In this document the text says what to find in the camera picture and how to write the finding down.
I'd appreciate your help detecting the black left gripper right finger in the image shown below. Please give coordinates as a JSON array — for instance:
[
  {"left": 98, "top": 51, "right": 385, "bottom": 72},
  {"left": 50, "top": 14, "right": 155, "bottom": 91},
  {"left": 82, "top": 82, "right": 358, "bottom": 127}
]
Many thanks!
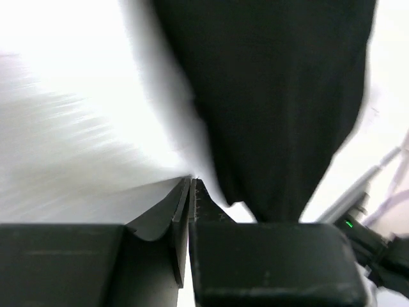
[{"left": 189, "top": 179, "right": 366, "bottom": 307}]

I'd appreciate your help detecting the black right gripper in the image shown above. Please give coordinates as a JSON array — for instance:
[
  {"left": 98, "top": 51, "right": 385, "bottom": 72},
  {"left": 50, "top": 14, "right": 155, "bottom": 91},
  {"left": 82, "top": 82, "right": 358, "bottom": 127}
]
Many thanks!
[{"left": 332, "top": 191, "right": 409, "bottom": 282}]

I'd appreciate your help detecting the black skirt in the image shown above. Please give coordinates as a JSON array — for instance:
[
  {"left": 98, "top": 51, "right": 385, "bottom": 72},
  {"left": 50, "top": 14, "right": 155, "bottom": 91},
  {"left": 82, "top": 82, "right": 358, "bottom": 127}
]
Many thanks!
[{"left": 153, "top": 1, "right": 376, "bottom": 222}]

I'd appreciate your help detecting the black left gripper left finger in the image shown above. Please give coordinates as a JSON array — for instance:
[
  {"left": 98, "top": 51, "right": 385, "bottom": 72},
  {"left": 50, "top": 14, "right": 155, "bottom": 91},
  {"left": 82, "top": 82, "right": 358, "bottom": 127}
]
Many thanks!
[{"left": 1, "top": 178, "right": 190, "bottom": 307}]

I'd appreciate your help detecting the aluminium table edge rail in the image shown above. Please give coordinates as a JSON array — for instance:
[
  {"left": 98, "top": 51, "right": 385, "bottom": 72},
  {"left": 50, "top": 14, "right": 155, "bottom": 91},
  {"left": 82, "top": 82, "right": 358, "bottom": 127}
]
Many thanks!
[{"left": 315, "top": 146, "right": 403, "bottom": 223}]

